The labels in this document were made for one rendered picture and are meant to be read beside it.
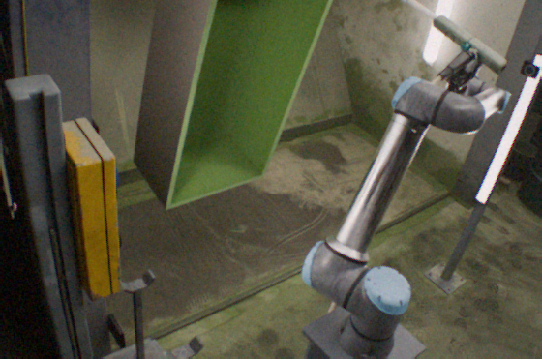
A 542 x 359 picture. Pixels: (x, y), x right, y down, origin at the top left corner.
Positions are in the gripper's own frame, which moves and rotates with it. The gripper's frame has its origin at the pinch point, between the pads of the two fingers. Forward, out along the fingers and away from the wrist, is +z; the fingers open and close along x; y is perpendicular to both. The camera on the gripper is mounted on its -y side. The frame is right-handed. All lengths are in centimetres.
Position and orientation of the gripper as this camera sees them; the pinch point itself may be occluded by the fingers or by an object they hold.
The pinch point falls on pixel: (470, 50)
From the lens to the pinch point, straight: 174.4
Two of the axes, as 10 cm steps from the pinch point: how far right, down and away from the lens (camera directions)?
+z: -1.3, -4.8, -8.7
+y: -8.0, 5.7, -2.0
